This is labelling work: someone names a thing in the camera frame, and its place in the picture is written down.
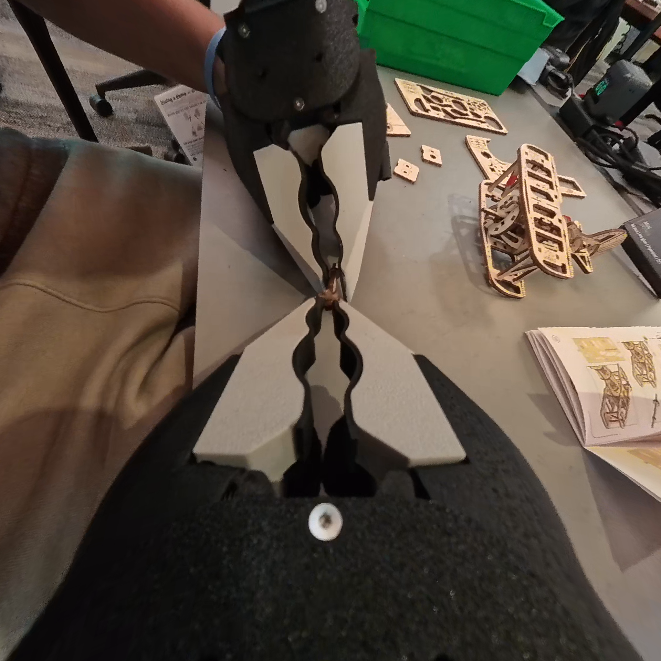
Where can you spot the black table leg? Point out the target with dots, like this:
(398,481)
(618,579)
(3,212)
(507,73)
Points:
(51,67)

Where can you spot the broken laser-cut wooden sheet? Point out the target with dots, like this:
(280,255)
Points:
(397,124)

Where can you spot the pale blue box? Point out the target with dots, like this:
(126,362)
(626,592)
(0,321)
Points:
(532,67)

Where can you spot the green plastic bin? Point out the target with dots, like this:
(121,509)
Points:
(454,41)

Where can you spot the printed paper sheet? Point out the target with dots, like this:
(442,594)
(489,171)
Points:
(180,119)

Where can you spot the person's left forearm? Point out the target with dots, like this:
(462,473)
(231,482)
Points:
(134,36)

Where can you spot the large laser-cut wooden sheet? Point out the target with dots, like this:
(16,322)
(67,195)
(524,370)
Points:
(449,106)

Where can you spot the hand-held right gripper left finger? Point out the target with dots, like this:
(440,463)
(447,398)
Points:
(248,408)

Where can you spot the open instruction booklet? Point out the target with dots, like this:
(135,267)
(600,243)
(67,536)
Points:
(599,387)

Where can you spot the blue wristband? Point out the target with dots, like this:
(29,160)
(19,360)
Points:
(213,67)

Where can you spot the small square wooden piece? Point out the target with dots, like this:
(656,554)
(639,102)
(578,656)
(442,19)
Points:
(406,171)
(431,155)

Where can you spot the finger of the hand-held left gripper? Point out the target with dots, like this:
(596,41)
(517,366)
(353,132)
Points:
(354,206)
(279,196)

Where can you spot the black office chair base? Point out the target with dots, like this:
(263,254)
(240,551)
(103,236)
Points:
(129,88)

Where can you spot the grey cylindrical device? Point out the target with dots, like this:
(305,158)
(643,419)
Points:
(619,90)

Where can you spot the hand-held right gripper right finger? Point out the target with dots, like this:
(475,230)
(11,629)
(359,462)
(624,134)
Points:
(403,408)

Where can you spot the person's beige sweatshirt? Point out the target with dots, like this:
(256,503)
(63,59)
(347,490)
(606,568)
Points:
(88,320)

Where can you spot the small wooden model part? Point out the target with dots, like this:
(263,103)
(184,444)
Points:
(332,292)

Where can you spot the black cardboard box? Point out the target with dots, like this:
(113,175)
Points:
(645,248)

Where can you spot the wooden biplane model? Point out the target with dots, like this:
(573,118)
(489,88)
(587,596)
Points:
(537,217)

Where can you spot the grey desk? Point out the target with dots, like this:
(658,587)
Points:
(428,330)

